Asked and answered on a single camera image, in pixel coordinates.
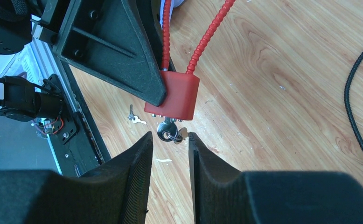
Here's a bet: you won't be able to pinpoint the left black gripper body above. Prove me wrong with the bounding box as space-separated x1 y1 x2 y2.
31 0 76 45

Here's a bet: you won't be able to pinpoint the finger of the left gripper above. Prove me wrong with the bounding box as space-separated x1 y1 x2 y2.
136 0 164 70
53 0 167 106

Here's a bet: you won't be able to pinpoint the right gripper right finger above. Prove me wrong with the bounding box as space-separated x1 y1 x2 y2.
188 132 363 224

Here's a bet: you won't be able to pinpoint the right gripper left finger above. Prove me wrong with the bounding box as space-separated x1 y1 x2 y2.
0 132 153 224

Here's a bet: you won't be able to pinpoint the brass padlock keys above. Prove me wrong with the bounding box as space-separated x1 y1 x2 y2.
128 104 147 125

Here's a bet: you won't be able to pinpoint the red lock keys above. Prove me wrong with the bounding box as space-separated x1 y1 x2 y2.
157 117 189 144

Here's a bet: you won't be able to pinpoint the red cable lock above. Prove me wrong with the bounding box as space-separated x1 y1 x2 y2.
144 0 235 120

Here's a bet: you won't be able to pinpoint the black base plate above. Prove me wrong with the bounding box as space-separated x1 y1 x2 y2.
49 59 111 177

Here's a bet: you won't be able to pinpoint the black cable lock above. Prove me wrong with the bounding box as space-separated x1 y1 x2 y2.
344 35 363 198

